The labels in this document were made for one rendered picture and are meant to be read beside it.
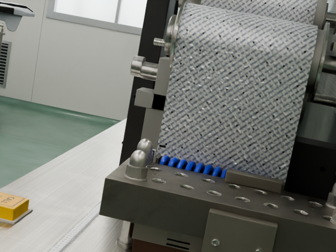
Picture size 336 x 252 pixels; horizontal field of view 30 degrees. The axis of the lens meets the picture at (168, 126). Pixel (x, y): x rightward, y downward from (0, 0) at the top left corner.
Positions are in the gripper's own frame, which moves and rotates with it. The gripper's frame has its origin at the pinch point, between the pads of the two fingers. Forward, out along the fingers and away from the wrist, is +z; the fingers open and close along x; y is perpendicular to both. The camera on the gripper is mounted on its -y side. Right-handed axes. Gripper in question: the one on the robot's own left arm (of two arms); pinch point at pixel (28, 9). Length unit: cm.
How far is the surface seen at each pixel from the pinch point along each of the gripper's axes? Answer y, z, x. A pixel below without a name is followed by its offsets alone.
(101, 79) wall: 146, 150, -492
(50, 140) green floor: 176, 83, -370
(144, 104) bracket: 6, 18, 49
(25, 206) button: 25, -2, 57
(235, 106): 0, 30, 63
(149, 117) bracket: 8, 19, 49
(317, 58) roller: -11, 40, 66
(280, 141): 4, 37, 68
